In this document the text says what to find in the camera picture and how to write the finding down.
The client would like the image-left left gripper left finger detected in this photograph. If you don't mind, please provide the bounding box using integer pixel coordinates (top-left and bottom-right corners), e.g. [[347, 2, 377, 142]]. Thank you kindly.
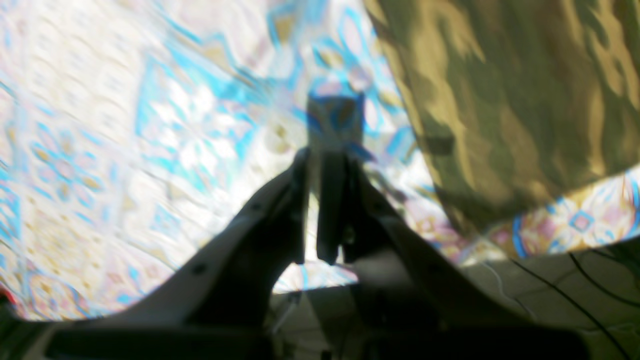
[[115, 148, 310, 327]]

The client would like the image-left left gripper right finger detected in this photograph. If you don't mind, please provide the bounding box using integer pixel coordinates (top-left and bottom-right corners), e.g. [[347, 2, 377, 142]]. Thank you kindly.
[[317, 150, 531, 331]]

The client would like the patterned tile tablecloth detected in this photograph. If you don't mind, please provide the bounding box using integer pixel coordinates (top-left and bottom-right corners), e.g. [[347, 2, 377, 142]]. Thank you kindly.
[[1, 0, 639, 321]]

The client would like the camouflage T-shirt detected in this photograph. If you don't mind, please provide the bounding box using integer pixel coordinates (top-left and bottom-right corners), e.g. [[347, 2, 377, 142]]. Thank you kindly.
[[365, 0, 639, 234]]

